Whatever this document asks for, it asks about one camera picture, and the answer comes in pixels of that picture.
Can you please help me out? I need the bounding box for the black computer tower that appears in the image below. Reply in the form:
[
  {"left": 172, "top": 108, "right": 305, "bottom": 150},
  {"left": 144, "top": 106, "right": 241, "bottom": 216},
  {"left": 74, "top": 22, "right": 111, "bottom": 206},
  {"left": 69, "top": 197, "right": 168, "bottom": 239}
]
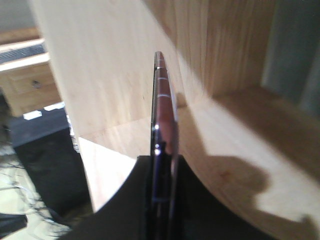
[{"left": 8, "top": 108, "right": 90, "bottom": 217}]

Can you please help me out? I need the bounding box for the wooden shelf unit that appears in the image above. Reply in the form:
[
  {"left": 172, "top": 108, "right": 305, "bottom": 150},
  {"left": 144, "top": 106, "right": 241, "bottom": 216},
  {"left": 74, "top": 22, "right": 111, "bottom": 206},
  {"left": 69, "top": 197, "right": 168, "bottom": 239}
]
[{"left": 30, "top": 0, "right": 320, "bottom": 240}]

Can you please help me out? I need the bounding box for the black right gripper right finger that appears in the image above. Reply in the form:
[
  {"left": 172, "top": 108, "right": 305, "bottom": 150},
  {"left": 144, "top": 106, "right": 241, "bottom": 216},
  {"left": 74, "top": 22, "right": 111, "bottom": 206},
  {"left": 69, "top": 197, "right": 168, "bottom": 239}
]
[{"left": 172, "top": 155, "right": 274, "bottom": 240}]

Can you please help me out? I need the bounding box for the black smartphone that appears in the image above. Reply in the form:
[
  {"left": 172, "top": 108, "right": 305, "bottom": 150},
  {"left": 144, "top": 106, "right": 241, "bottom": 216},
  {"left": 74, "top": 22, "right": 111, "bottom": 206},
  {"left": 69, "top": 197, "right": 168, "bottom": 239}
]
[{"left": 149, "top": 51, "right": 179, "bottom": 240}]

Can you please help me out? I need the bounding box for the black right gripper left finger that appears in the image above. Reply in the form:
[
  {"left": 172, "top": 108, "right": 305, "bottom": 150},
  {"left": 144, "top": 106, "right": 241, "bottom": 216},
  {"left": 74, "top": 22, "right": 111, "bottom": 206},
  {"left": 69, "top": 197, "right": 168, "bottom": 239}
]
[{"left": 60, "top": 155, "right": 151, "bottom": 240}]

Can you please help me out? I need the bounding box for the wooden cabinet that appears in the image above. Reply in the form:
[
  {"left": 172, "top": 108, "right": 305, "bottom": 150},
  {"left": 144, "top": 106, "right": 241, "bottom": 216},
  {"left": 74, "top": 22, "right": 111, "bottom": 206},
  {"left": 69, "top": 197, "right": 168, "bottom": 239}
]
[{"left": 0, "top": 27, "right": 62, "bottom": 117}]

